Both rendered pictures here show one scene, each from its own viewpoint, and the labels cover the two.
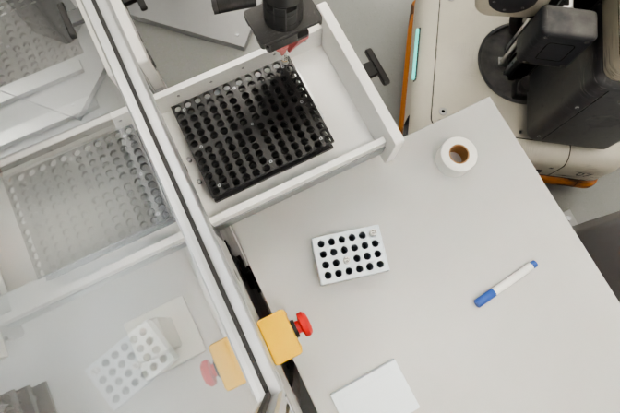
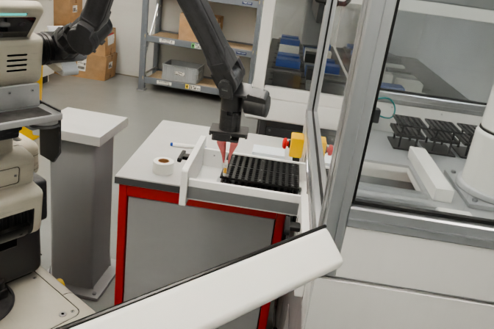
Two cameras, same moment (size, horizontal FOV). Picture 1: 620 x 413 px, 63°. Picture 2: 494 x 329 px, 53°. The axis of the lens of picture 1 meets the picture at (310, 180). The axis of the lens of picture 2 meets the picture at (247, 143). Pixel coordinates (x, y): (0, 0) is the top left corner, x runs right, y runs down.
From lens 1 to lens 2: 1.67 m
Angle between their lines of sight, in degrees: 82
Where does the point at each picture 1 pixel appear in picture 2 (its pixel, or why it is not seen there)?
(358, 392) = (273, 153)
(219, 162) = (287, 169)
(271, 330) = (299, 136)
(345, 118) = (206, 175)
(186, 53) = not seen: outside the picture
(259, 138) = (262, 166)
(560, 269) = (162, 142)
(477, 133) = (140, 171)
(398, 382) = (256, 148)
